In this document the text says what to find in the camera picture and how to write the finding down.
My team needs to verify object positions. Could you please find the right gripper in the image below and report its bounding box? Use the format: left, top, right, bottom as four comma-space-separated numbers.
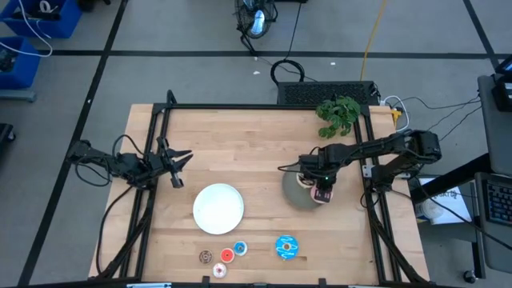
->
298, 154, 338, 205

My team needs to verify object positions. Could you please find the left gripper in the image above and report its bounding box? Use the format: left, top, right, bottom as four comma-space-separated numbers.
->
146, 136, 194, 190

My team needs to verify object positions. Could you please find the large chocolate iced donut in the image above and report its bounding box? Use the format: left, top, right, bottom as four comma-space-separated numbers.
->
294, 172, 317, 190

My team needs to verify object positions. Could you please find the large pink iced donut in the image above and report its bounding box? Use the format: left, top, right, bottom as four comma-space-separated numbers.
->
310, 184, 334, 205

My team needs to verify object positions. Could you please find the large blue iced donut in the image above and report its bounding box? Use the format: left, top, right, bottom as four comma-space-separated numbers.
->
274, 234, 300, 261

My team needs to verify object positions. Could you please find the grey round plate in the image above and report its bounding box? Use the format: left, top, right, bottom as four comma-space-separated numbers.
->
282, 166, 334, 211

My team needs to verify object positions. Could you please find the green leafy plant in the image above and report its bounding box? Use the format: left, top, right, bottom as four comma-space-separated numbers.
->
314, 94, 362, 140

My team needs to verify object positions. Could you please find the white round plate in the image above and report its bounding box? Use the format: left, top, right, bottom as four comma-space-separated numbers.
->
192, 182, 245, 236

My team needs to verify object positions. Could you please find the black vented computer case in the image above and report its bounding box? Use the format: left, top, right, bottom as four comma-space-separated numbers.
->
276, 81, 381, 107

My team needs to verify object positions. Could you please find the white printed booklet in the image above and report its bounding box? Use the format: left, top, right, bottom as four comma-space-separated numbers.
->
415, 178, 473, 225

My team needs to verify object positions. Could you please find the black diagonal bar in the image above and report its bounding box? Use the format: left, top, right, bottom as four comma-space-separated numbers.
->
411, 153, 494, 203

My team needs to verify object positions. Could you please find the black floor fan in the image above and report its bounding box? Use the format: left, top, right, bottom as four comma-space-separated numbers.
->
234, 0, 279, 40

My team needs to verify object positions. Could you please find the blue plastic bin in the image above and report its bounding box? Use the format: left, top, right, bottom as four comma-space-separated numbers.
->
0, 0, 83, 40
0, 36, 41, 90

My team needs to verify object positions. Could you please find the grey desk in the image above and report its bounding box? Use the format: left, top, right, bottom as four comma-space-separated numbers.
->
475, 74, 512, 177

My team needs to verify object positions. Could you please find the black desk device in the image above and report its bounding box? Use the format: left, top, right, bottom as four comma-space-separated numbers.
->
490, 55, 512, 113

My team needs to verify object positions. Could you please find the black aluminium table frame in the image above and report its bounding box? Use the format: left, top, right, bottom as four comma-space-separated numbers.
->
95, 90, 431, 288

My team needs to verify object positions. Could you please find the white looped cable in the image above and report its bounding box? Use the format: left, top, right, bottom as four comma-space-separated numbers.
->
382, 94, 411, 133

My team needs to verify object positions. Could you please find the black coiled cable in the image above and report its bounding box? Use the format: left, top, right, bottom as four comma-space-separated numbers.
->
270, 58, 306, 86

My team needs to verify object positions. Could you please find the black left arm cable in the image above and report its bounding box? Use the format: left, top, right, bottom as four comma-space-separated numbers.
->
95, 184, 137, 277

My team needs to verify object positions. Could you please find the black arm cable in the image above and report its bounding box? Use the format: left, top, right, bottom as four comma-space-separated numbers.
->
415, 187, 512, 252
95, 184, 137, 277

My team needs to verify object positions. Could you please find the yellow floor cable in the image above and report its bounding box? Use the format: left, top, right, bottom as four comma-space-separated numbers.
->
359, 0, 388, 81

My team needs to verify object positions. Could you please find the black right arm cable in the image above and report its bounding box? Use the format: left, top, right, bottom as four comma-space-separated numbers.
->
415, 187, 512, 252

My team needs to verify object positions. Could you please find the white bin cable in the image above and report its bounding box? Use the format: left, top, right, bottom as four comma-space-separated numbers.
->
0, 0, 54, 58

